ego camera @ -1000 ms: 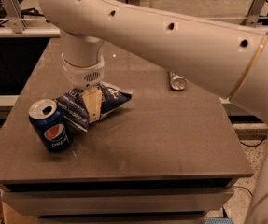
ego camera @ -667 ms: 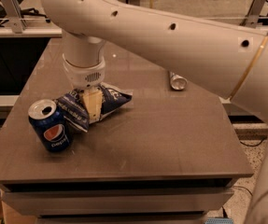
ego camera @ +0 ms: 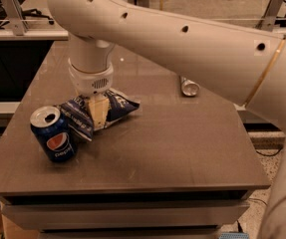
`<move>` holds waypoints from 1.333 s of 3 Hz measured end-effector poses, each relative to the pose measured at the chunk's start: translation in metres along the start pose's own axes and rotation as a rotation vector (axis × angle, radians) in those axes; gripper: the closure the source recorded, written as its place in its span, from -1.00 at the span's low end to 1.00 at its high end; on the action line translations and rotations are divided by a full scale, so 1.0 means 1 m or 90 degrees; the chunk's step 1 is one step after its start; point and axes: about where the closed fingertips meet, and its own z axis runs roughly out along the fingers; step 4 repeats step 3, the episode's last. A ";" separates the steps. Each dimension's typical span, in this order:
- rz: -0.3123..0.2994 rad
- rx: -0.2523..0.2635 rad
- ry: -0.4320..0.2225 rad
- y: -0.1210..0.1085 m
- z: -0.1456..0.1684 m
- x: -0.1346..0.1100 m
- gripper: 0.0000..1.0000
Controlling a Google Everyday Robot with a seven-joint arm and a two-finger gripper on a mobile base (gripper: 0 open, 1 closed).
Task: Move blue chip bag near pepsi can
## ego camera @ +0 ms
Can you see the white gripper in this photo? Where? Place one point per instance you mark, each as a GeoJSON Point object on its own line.
{"type": "Point", "coordinates": [91, 82]}

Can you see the blue chip bag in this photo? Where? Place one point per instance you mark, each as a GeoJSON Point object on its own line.
{"type": "Point", "coordinates": [79, 118]}

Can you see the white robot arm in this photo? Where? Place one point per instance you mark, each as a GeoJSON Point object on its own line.
{"type": "Point", "coordinates": [245, 66]}

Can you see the blue pepsi can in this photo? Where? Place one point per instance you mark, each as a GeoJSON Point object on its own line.
{"type": "Point", "coordinates": [50, 128]}

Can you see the red bull can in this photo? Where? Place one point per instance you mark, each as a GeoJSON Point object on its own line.
{"type": "Point", "coordinates": [188, 87]}

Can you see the grey drawer cabinet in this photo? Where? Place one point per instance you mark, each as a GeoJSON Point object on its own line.
{"type": "Point", "coordinates": [79, 217]}

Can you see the blue floor object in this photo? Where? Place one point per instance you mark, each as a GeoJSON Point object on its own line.
{"type": "Point", "coordinates": [229, 235]}

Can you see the metal railing post left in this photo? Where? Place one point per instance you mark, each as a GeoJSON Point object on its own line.
{"type": "Point", "coordinates": [15, 18]}

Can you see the metal railing post right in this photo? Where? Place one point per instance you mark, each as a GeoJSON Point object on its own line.
{"type": "Point", "coordinates": [268, 20]}

